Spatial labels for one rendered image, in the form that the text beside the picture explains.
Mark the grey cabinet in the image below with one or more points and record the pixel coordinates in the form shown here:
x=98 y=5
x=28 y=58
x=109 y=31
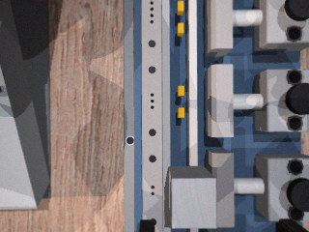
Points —
x=24 y=75

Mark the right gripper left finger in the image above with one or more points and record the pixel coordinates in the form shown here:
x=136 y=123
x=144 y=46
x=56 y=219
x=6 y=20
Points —
x=146 y=225

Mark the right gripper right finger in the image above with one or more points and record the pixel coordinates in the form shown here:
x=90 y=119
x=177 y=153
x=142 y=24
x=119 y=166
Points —
x=288 y=225

